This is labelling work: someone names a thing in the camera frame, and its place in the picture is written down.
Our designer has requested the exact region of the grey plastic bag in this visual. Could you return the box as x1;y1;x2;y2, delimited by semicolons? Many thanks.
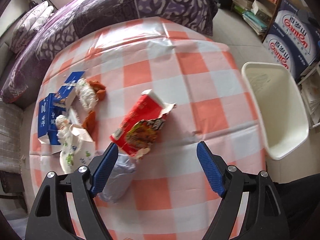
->
98;152;137;203

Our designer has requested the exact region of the folded floral quilt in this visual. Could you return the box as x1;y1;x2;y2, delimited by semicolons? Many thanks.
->
10;1;54;54

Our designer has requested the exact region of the white net tissue wad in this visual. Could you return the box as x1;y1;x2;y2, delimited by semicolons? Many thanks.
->
75;78;98;112

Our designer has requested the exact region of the small blue carton box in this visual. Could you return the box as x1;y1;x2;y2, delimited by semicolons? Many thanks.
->
53;71;85;109

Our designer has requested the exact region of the white plastic trash bin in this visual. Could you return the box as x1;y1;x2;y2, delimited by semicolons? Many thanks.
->
241;62;309;160

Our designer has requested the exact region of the lower Ganten water carton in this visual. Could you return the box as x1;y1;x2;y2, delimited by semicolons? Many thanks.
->
263;23;309;80

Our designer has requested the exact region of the wooden bookshelf with books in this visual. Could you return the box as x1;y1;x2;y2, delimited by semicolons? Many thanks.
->
231;0;281;41

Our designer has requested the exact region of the stack of papers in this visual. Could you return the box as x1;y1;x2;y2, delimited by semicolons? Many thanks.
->
298;63;319;128

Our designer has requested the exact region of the orange white checkered tablecloth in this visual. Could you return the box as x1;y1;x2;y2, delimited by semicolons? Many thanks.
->
37;17;265;239

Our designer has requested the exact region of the large blue carton box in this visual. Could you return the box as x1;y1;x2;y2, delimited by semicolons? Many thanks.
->
37;93;66;145

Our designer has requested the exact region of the ganten water carton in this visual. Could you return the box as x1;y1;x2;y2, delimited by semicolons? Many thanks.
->
263;23;309;80
274;0;319;65

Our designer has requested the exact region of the grey checkered cloth cover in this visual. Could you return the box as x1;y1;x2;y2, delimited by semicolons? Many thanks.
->
0;100;23;174

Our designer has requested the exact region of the orange peel piece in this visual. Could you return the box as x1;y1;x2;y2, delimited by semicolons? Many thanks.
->
89;80;106;101
82;110;96;135

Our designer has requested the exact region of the upper Ganten water carton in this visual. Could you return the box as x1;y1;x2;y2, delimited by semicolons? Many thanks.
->
274;0;319;65

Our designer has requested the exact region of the red instant noodle cup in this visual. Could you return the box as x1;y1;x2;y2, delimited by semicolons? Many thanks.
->
110;89;176;159

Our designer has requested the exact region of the small crumpled white tissue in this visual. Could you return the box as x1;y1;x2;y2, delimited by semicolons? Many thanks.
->
55;114;71;132

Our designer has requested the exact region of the purple patterned bed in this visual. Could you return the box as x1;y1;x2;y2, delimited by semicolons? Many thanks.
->
1;0;218;103

